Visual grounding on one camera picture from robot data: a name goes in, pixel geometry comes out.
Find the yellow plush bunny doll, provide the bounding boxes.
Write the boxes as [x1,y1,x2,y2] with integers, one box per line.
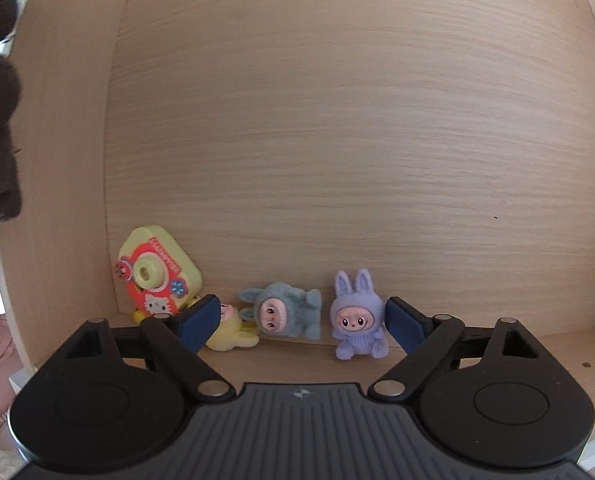
[205,304,259,352]

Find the purple plush bunny doll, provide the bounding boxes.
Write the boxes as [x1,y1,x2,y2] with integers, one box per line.
[329,269,389,361]

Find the grey plush bunny doll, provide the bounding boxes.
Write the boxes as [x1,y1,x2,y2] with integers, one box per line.
[239,282,322,340]

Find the yellow toy camera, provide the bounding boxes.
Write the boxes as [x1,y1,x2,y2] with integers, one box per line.
[115,224,203,325]

